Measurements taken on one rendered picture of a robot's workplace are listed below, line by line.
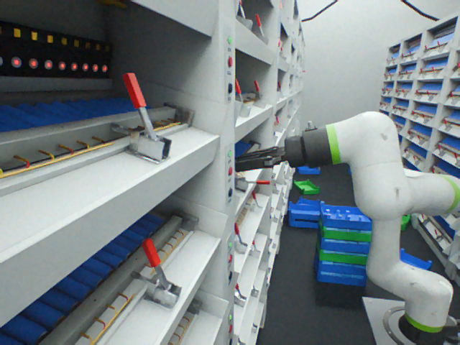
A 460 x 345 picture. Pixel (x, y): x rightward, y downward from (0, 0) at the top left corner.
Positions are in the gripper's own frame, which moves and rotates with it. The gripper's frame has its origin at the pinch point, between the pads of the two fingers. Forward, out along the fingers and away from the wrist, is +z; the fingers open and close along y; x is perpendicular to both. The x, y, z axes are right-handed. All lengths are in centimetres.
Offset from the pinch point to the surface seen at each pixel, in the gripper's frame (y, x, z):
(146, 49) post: 22.1, -26.5, -0.4
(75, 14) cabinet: 28.2, -32.6, 5.6
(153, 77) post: 22.1, -22.1, -0.2
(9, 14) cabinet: 38.5, -30.6, 6.3
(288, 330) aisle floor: -49, 103, 8
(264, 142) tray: -47.4, 4.0, -2.8
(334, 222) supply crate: -94, 67, -24
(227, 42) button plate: 18.5, -24.2, -13.1
